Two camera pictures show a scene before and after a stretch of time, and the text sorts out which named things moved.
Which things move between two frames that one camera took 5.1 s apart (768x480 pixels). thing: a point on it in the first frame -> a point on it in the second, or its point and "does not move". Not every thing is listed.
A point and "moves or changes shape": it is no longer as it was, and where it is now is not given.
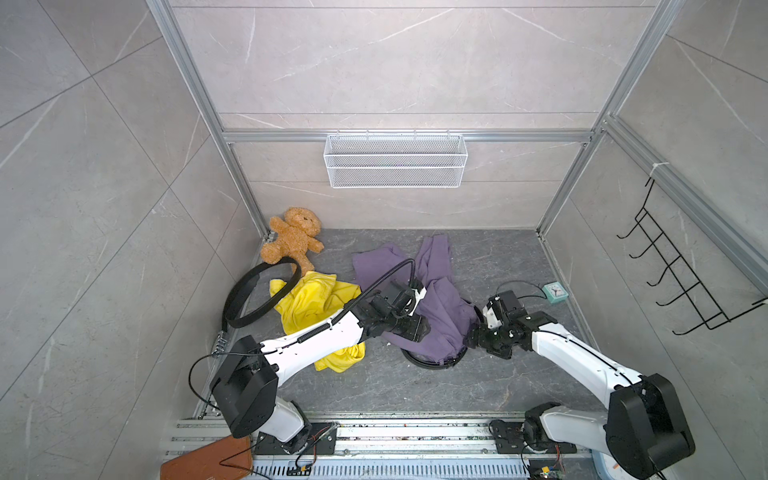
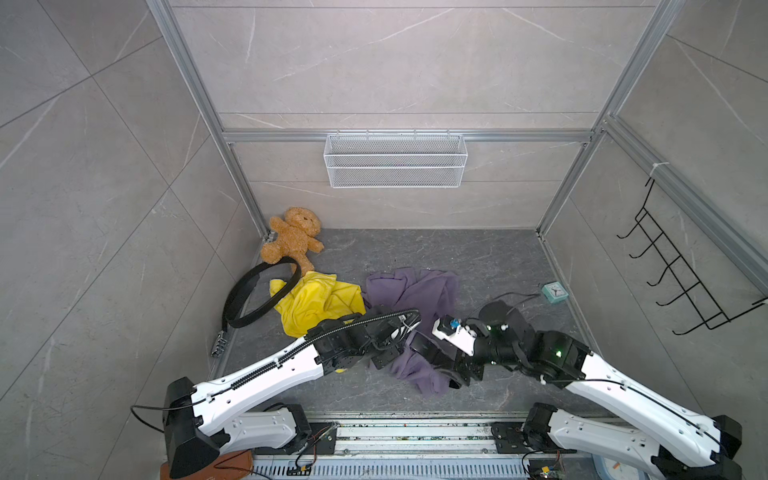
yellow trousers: (312, 298) does not move
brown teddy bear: (295, 238) does not move
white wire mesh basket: (396, 161) does not move
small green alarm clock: (555, 292) does not move
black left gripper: (418, 331) -> (389, 357)
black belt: (432, 366) -> (454, 382)
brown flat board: (227, 459) does not move
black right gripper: (477, 337) -> (456, 365)
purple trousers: (451, 312) moves or changes shape
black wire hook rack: (711, 313) does not move
